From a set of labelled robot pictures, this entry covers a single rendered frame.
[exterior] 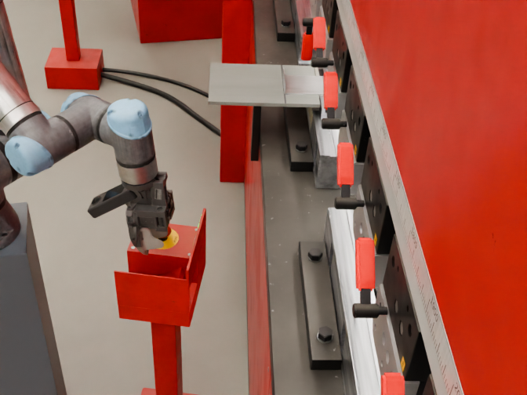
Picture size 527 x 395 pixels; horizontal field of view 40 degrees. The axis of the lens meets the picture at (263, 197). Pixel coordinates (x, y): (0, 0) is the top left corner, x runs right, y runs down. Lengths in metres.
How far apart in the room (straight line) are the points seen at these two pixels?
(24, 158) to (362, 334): 0.65
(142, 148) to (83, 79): 2.32
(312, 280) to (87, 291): 1.36
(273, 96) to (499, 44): 1.18
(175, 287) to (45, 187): 1.62
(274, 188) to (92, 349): 1.05
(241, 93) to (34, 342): 0.79
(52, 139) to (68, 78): 2.34
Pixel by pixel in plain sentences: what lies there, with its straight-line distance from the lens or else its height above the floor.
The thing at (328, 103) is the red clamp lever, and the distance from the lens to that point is 1.19.
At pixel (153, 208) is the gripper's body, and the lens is 1.43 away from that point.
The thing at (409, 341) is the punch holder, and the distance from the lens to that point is 0.81.
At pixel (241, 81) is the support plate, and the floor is 1.00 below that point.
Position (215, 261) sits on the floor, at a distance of 2.70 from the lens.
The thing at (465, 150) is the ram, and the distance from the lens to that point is 0.64.
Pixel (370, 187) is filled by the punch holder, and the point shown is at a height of 1.30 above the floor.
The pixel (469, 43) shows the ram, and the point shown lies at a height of 1.63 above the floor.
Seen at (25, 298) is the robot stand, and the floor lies 0.63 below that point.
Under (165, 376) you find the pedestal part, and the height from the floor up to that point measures 0.37.
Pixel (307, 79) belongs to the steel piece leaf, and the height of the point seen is 1.00.
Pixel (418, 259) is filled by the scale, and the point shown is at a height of 1.39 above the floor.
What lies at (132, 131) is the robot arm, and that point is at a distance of 1.32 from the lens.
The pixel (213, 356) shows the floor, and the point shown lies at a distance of 2.41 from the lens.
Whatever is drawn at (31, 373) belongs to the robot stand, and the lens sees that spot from 1.99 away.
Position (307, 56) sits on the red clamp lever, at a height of 1.17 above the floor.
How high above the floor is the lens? 1.91
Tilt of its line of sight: 40 degrees down
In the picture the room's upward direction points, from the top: 4 degrees clockwise
